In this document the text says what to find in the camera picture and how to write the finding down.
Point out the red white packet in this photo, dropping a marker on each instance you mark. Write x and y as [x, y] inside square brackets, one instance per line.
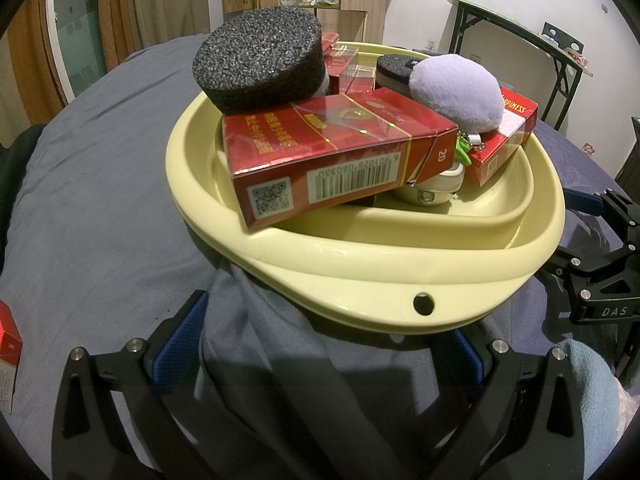
[577, 56]

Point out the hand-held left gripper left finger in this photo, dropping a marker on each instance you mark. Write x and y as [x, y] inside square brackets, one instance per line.
[177, 345]

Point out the dark red glossy box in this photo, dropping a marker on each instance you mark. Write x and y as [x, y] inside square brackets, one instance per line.
[350, 67]

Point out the purple plush toy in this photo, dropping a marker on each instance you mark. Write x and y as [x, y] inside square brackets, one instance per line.
[455, 90]

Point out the beige curtain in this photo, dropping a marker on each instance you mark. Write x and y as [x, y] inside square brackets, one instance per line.
[150, 5]

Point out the pink bag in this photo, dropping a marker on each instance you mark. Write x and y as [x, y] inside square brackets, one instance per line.
[589, 149]

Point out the round cream metal tin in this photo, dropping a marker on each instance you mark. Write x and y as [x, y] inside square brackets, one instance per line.
[432, 187]

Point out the black chair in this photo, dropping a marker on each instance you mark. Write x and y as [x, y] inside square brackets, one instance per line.
[562, 37]

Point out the glass door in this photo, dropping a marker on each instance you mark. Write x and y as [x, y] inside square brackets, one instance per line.
[75, 25]

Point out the black cloth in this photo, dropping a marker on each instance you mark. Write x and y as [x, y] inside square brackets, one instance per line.
[15, 160]

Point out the small red cigarette pack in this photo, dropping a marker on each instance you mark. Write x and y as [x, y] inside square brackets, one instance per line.
[7, 350]

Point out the red holographic cigarette box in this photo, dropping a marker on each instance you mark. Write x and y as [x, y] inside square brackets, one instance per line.
[325, 155]

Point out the red pack with silver end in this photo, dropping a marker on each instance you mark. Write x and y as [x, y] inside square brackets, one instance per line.
[505, 135]

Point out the pale yellow plastic basin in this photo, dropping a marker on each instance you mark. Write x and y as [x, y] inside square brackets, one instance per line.
[350, 270]

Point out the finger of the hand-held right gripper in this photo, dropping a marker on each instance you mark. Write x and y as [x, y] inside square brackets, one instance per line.
[585, 201]
[607, 305]

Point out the light blue cloth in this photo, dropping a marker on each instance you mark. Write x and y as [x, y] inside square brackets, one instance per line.
[595, 385]

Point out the black foam disc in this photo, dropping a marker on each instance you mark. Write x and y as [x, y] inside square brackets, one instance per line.
[392, 67]
[255, 55]

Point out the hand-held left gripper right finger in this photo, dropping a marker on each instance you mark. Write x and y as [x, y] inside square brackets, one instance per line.
[468, 356]

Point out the black folding table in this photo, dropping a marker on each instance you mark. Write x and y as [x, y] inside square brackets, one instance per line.
[500, 12]

